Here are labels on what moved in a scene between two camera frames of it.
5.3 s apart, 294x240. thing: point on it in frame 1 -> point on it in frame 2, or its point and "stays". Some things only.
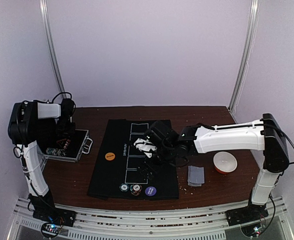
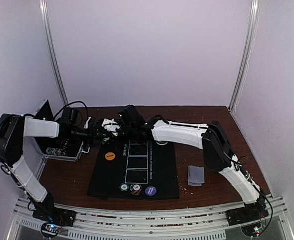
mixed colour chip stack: [136, 189] stays
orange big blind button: [110, 156] stays
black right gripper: [148, 161] -> [126, 128]
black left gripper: [71, 132] -> [92, 134]
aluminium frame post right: [239, 84] stays
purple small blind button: [150, 191] stays
